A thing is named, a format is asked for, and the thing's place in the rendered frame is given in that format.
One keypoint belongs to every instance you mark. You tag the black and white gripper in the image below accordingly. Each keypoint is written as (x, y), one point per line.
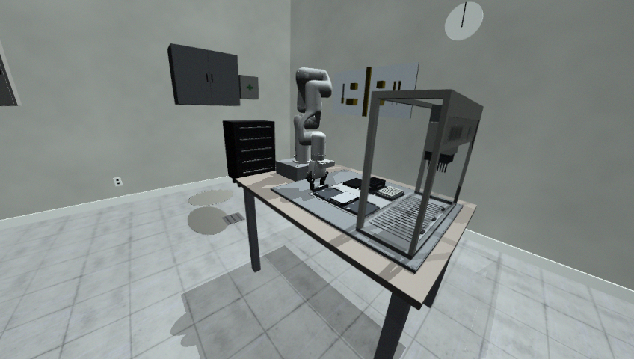
(314, 172)

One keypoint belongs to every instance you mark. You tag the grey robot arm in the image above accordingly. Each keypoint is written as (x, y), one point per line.
(318, 85)

